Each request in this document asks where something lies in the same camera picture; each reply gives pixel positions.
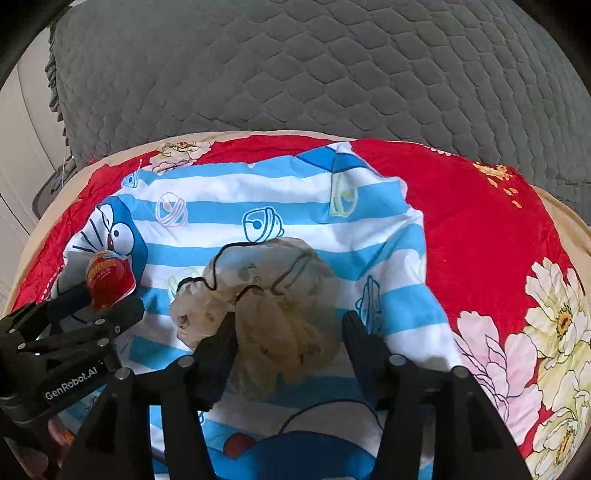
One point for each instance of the grey quilted pillow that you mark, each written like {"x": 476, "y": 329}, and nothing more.
{"x": 300, "y": 69}

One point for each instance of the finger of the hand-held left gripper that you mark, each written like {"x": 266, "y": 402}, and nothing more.
{"x": 51, "y": 309}
{"x": 101, "y": 323}

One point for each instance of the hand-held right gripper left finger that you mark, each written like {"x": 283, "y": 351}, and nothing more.
{"x": 217, "y": 369}

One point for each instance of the blue striped cartoon cloth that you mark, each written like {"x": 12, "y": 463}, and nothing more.
{"x": 286, "y": 198}

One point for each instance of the leopard print scarf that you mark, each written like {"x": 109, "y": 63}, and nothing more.
{"x": 277, "y": 277}

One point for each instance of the grey mat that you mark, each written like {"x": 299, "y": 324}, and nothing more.
{"x": 46, "y": 196}

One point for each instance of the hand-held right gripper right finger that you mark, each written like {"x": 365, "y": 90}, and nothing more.
{"x": 364, "y": 364}

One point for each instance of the red jelly cup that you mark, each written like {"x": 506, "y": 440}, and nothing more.
{"x": 108, "y": 281}

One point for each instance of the person's left hand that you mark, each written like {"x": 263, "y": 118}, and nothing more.
{"x": 57, "y": 431}

